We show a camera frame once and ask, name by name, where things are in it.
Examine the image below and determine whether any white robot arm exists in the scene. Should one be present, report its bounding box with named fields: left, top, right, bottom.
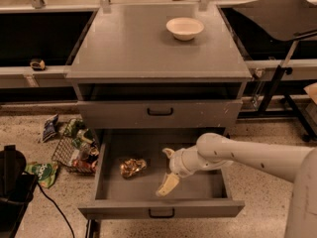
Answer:
left=157, top=133, right=317, bottom=238

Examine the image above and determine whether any wire basket with snacks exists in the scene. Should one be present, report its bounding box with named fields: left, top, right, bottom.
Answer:
left=52, top=118, right=99, bottom=174

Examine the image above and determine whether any blue snack bag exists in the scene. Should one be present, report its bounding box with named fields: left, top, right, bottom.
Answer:
left=42, top=114, right=58, bottom=142

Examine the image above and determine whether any black cable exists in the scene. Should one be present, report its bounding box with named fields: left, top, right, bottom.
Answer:
left=37, top=181, right=76, bottom=238

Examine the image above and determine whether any black tray stand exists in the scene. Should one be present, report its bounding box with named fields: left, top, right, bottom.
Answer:
left=224, top=0, right=317, bottom=142

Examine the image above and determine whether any green snack bag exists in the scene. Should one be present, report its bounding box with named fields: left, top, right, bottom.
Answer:
left=26, top=162, right=58, bottom=188

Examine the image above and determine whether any orange can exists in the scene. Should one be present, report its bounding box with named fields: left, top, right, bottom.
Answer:
left=120, top=159, right=148, bottom=179

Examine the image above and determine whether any white bowl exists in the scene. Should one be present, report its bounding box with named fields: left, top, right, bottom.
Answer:
left=166, top=17, right=204, bottom=41

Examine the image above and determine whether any yellow tape measure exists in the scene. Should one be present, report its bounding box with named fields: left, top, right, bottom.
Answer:
left=30, top=59, right=46, bottom=70

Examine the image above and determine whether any closed grey upper drawer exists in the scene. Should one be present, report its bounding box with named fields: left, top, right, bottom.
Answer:
left=77, top=100, right=242, bottom=129

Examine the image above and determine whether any grey drawer cabinet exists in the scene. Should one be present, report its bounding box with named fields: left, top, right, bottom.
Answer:
left=64, top=2, right=254, bottom=238

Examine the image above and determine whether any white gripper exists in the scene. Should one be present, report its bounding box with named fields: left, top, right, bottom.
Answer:
left=156, top=147, right=200, bottom=197

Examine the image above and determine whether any open grey middle drawer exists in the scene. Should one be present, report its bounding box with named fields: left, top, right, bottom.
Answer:
left=79, top=129, right=245, bottom=219

